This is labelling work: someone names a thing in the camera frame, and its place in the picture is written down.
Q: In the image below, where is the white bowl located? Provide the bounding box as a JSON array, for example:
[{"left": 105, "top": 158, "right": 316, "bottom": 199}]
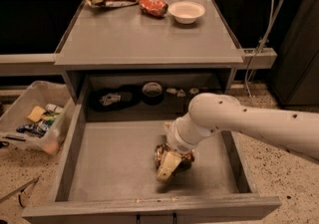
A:
[{"left": 168, "top": 1, "right": 205, "bottom": 24}]

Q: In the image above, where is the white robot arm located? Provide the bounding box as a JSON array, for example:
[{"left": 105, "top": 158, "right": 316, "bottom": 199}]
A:
[{"left": 157, "top": 93, "right": 319, "bottom": 180}]

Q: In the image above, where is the red soda can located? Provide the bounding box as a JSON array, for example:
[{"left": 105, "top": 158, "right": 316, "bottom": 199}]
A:
[{"left": 139, "top": 0, "right": 168, "bottom": 18}]

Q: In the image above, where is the clear plastic bin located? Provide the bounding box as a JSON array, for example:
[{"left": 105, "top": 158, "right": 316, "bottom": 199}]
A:
[{"left": 0, "top": 81, "right": 75, "bottom": 155}]

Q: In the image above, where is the white power cable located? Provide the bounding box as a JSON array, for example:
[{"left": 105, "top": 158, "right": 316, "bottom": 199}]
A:
[{"left": 243, "top": 0, "right": 276, "bottom": 103}]

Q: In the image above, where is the grey counter cabinet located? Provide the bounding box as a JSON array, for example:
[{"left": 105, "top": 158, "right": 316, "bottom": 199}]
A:
[{"left": 56, "top": 0, "right": 243, "bottom": 99}]

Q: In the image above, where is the yellow sponge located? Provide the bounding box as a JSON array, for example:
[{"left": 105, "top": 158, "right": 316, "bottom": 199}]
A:
[{"left": 27, "top": 106, "right": 46, "bottom": 122}]

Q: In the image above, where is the open grey drawer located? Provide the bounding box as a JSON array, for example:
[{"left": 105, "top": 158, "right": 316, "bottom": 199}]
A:
[{"left": 21, "top": 71, "right": 282, "bottom": 224}]

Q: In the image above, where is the small white can in bin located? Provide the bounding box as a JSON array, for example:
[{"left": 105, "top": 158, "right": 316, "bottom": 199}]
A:
[{"left": 46, "top": 104, "right": 63, "bottom": 113}]

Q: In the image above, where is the blue snack wrapper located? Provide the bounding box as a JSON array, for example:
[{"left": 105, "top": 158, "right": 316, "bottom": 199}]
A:
[{"left": 16, "top": 119, "right": 54, "bottom": 137}]

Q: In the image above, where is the crushed orange soda can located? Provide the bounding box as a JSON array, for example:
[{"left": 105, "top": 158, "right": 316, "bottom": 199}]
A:
[{"left": 155, "top": 143, "right": 194, "bottom": 172}]

